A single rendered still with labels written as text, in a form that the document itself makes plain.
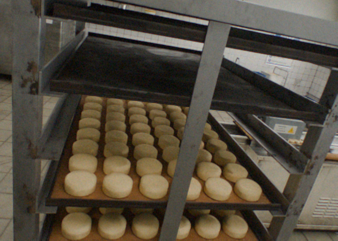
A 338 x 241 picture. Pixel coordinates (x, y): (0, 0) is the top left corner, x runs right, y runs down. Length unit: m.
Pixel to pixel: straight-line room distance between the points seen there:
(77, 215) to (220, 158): 0.32
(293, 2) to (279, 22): 6.55
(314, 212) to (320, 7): 5.13
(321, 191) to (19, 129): 2.80
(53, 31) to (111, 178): 5.09
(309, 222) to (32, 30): 3.03
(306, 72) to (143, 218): 6.99
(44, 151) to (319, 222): 3.01
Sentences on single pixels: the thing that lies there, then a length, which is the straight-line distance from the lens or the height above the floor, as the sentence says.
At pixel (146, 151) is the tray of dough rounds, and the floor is 1.51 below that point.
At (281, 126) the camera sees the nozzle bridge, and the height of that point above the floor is 1.12.
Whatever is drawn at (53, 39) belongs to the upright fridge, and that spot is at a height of 0.96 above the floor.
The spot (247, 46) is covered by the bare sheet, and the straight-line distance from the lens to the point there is 0.39.
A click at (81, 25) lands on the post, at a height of 1.70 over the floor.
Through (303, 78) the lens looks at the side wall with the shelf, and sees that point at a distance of 7.38.
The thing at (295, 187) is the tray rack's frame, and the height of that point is 1.55.
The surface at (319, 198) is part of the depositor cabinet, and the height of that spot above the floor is 0.44.
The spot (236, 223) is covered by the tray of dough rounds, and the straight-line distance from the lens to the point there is 0.61.
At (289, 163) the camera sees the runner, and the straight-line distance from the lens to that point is 0.54.
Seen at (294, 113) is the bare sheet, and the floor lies 1.68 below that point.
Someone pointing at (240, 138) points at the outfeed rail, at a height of 0.88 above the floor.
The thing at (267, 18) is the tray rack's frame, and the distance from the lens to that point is 0.39.
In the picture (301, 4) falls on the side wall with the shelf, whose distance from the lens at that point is 7.04.
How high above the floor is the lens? 1.79
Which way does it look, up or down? 19 degrees down
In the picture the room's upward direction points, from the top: 11 degrees clockwise
